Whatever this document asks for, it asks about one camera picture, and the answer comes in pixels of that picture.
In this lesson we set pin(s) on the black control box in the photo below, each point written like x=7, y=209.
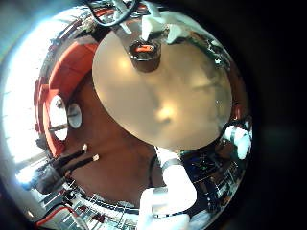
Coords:
x=204, y=169

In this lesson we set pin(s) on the orange curved sofa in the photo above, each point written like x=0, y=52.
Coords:
x=68, y=70

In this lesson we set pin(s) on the person in grey sweater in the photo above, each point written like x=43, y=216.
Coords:
x=48, y=179

